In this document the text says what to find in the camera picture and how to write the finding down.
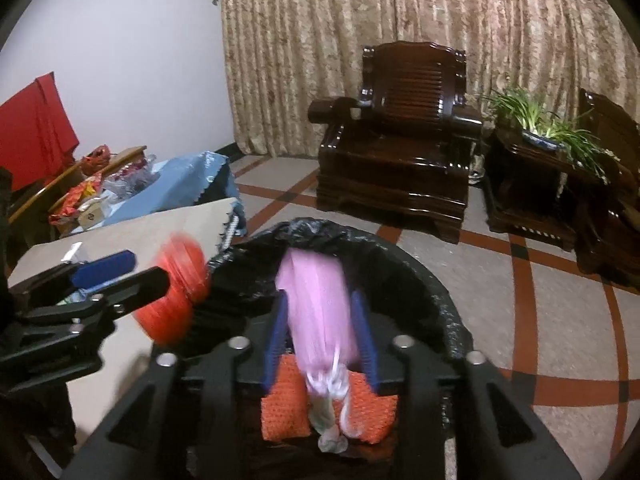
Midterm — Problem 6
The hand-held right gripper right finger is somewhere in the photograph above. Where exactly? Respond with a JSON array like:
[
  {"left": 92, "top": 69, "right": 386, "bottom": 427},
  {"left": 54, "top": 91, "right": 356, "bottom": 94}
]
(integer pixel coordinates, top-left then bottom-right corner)
[{"left": 350, "top": 290, "right": 581, "bottom": 480}]

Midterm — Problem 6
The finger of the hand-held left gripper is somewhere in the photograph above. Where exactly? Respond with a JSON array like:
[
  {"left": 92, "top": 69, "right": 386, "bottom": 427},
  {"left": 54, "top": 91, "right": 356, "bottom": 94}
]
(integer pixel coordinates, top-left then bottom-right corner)
[
  {"left": 7, "top": 251, "right": 137, "bottom": 308},
  {"left": 20, "top": 266, "right": 172, "bottom": 333}
]

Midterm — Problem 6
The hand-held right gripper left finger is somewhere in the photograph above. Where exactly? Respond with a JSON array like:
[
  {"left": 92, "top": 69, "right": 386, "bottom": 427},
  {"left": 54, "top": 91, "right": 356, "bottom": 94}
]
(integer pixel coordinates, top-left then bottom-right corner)
[{"left": 60, "top": 290, "right": 291, "bottom": 480}]

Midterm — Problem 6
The red plastic wrapper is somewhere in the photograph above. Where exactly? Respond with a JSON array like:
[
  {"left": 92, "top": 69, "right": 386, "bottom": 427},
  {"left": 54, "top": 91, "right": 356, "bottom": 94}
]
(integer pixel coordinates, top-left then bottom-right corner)
[{"left": 132, "top": 232, "right": 211, "bottom": 348}]

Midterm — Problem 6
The pink face mask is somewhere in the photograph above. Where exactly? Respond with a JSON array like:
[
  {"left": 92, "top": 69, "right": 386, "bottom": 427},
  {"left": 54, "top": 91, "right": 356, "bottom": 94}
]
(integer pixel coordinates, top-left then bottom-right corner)
[{"left": 276, "top": 250, "right": 362, "bottom": 453}]

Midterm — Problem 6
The orange foam net sleeve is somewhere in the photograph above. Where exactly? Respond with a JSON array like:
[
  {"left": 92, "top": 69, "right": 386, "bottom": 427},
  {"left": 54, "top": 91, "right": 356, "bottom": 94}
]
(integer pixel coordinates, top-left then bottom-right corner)
[{"left": 261, "top": 355, "right": 401, "bottom": 445}]

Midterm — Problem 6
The trash bin with black bag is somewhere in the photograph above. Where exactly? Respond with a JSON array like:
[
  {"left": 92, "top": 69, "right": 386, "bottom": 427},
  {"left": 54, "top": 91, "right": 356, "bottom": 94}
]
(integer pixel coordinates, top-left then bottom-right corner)
[{"left": 205, "top": 217, "right": 473, "bottom": 480}]

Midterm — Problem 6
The grey tablecloth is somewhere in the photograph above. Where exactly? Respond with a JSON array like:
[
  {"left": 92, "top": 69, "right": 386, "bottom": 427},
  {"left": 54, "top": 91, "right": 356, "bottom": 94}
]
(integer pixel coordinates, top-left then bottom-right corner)
[{"left": 7, "top": 197, "right": 241, "bottom": 480}]

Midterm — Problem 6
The red yellow snack packet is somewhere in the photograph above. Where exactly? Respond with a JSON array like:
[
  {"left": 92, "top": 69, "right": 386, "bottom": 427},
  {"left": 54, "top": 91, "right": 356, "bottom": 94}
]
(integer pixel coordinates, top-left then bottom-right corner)
[{"left": 48, "top": 182, "right": 101, "bottom": 226}]

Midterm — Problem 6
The light wooden chair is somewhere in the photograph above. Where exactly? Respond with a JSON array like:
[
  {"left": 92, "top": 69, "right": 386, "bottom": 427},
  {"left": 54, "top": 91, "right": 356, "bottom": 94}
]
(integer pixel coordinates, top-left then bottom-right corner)
[{"left": 7, "top": 160, "right": 101, "bottom": 261}]

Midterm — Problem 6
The red cloth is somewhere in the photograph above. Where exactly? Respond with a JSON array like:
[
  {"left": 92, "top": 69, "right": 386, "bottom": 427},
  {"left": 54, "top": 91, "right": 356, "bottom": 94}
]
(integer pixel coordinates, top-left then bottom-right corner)
[{"left": 0, "top": 72, "right": 80, "bottom": 193}]

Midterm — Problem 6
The dark wooden armchair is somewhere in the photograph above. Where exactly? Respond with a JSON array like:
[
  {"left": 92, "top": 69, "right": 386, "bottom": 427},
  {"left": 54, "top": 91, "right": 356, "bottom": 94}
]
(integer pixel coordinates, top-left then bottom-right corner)
[
  {"left": 307, "top": 41, "right": 483, "bottom": 245},
  {"left": 575, "top": 87, "right": 640, "bottom": 293}
]

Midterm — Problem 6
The dark wooden side table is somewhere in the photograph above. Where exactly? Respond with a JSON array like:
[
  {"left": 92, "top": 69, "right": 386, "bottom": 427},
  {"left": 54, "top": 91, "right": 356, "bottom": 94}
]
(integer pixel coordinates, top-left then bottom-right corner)
[{"left": 482, "top": 125, "right": 636, "bottom": 253}]

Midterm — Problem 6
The potted green plant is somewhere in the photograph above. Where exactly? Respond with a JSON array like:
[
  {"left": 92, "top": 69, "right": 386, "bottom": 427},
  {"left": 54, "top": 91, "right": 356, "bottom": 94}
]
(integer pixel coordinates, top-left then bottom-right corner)
[{"left": 482, "top": 87, "right": 623, "bottom": 181}]

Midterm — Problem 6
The beige patterned curtain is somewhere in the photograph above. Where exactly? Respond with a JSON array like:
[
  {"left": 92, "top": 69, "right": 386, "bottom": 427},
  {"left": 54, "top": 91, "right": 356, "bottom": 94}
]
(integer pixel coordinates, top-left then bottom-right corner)
[{"left": 212, "top": 0, "right": 640, "bottom": 161}]

